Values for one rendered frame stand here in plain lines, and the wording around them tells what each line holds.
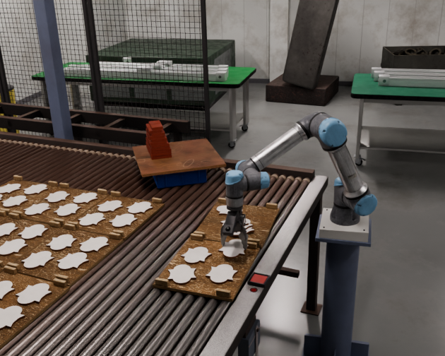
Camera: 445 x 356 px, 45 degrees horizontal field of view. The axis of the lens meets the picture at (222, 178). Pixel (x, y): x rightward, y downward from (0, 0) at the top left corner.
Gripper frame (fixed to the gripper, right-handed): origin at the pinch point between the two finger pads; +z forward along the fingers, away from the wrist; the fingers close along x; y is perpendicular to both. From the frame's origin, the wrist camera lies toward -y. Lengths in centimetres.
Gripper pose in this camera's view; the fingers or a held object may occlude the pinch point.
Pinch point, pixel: (233, 247)
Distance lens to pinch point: 240.9
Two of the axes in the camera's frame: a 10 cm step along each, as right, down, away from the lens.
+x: -9.5, -1.0, 3.1
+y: 3.2, -3.5, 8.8
